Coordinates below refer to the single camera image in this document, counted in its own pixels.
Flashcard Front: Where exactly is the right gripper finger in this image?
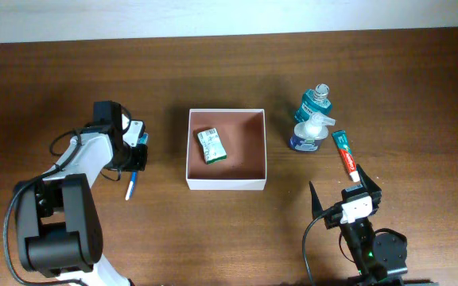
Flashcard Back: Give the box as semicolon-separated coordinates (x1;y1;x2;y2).
309;181;324;219
356;164;382;199

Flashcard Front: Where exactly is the blue white toothbrush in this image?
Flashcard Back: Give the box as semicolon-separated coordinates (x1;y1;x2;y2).
125;133;149;201

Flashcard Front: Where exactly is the green white soap packet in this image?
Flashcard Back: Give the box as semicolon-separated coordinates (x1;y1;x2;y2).
197;128;227;164

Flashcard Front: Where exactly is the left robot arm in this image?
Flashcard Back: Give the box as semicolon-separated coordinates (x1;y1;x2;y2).
2;101;148;286

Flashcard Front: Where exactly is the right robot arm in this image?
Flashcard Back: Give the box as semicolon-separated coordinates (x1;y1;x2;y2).
302;165;408;285

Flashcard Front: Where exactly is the red green toothpaste tube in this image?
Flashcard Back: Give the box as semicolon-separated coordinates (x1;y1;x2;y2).
332;130;360;182

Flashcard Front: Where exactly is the foam handwash pump bottle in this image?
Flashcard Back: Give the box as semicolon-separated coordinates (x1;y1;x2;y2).
289;112;336;153

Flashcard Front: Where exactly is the teal mouthwash bottle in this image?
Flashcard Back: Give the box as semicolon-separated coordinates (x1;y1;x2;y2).
294;83;332;123

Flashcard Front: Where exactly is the pink open cardboard box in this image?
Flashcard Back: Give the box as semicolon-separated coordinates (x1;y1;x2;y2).
185;109;267;191

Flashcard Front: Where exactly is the right black cable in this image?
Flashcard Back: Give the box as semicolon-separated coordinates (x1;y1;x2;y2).
301;206;341;286

